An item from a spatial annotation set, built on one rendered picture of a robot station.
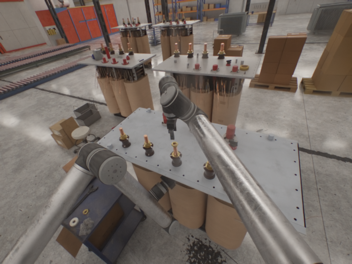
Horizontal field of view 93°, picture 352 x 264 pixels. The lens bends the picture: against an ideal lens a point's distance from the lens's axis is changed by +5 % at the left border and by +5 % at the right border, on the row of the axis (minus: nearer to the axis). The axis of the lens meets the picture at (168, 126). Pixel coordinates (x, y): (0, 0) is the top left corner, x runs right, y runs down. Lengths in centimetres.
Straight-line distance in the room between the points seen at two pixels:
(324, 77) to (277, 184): 463
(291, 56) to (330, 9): 763
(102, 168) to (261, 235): 64
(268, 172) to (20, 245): 149
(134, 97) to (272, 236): 344
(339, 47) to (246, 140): 425
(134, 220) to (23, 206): 197
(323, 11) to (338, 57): 764
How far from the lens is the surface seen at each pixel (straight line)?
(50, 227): 115
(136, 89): 360
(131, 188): 99
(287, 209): 130
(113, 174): 87
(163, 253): 251
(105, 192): 198
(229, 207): 152
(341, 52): 561
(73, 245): 198
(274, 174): 142
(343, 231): 315
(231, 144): 146
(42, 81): 951
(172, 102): 75
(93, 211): 192
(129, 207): 223
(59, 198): 110
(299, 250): 50
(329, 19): 1316
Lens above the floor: 241
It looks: 38 degrees down
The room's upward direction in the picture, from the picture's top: 7 degrees counter-clockwise
